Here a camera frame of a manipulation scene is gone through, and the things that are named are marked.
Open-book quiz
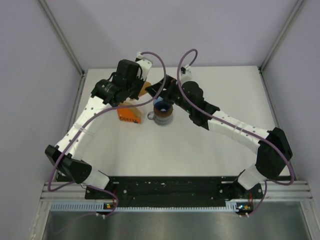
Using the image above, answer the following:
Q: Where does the left aluminium corner post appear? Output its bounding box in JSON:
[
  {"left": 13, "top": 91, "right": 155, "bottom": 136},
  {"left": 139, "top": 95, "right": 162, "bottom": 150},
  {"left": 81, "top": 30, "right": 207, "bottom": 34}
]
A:
[{"left": 36, "top": 0, "right": 85, "bottom": 76}]

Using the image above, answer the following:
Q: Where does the aluminium corner post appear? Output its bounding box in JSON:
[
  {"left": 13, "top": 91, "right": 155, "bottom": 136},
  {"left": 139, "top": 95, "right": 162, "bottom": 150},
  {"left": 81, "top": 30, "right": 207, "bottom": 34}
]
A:
[
  {"left": 36, "top": 0, "right": 85, "bottom": 76},
  {"left": 258, "top": 0, "right": 307, "bottom": 73}
]

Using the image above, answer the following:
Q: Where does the brown paper coffee filter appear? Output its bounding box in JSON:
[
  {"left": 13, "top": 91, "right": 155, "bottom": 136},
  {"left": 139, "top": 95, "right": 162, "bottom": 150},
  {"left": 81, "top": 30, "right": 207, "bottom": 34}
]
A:
[{"left": 138, "top": 81, "right": 152, "bottom": 98}]

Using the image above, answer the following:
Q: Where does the blue glass ribbed dripper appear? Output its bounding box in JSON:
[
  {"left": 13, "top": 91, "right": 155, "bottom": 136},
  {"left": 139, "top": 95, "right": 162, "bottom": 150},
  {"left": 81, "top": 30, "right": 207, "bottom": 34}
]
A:
[{"left": 153, "top": 97, "right": 173, "bottom": 112}]

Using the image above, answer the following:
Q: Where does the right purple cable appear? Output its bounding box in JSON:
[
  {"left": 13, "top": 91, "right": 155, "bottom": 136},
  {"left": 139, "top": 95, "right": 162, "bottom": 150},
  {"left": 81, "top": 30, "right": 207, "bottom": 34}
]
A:
[{"left": 176, "top": 48, "right": 294, "bottom": 218}]

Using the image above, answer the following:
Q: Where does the grey glass coffee server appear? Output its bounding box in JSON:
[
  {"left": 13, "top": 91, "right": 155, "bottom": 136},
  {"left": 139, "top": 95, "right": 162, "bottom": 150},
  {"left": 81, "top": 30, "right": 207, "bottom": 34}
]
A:
[{"left": 147, "top": 111, "right": 174, "bottom": 126}]

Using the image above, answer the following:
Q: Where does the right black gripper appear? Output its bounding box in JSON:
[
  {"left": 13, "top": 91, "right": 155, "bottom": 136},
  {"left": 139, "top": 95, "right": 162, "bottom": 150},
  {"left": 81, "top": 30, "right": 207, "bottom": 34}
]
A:
[{"left": 145, "top": 75, "right": 194, "bottom": 115}]

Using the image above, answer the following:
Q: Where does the right aluminium corner post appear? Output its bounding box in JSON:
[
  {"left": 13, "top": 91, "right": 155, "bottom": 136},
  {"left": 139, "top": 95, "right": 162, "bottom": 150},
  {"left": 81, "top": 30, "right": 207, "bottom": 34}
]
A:
[{"left": 258, "top": 0, "right": 307, "bottom": 73}]

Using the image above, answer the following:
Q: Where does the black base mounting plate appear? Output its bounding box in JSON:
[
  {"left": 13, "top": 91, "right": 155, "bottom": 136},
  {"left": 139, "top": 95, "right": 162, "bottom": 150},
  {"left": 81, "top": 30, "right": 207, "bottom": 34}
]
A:
[{"left": 84, "top": 176, "right": 266, "bottom": 201}]

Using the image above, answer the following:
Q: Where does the orange coffee filter packet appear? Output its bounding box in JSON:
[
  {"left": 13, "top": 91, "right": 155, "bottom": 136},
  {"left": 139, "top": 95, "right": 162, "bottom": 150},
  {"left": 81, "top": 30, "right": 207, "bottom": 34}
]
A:
[{"left": 116, "top": 106, "right": 144, "bottom": 124}]

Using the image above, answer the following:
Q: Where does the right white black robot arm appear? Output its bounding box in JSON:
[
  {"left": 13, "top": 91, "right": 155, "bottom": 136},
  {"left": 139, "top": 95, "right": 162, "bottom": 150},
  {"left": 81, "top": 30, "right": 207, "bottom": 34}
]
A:
[{"left": 145, "top": 76, "right": 295, "bottom": 198}]

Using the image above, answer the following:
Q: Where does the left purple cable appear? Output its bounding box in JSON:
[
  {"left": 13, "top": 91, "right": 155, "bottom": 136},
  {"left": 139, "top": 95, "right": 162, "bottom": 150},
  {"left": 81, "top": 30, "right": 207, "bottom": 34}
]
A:
[{"left": 47, "top": 50, "right": 168, "bottom": 218}]

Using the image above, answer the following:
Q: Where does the grey slotted cable duct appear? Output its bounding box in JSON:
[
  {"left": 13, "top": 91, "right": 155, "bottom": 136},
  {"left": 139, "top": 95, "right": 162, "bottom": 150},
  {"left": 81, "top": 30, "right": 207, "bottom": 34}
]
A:
[{"left": 50, "top": 201, "right": 250, "bottom": 213}]

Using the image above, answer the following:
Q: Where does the aluminium front frame rail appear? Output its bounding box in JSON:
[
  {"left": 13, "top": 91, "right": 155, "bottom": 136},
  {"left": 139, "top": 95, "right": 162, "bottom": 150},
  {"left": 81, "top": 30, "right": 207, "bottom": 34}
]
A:
[{"left": 40, "top": 181, "right": 313, "bottom": 202}]

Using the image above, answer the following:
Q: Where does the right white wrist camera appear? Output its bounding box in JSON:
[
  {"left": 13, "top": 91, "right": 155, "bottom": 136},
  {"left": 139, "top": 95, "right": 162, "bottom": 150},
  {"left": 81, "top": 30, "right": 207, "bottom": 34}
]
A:
[{"left": 180, "top": 64, "right": 193, "bottom": 84}]

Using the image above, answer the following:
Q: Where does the purple cable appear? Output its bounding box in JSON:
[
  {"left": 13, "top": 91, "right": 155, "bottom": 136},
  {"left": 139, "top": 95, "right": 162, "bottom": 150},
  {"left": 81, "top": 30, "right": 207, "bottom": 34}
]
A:
[
  {"left": 47, "top": 50, "right": 168, "bottom": 218},
  {"left": 176, "top": 48, "right": 294, "bottom": 218}
]

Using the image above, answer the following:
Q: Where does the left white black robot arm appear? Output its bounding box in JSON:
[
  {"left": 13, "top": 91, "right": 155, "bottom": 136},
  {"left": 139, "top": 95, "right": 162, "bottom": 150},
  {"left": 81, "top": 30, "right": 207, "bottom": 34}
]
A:
[{"left": 45, "top": 57, "right": 152, "bottom": 199}]

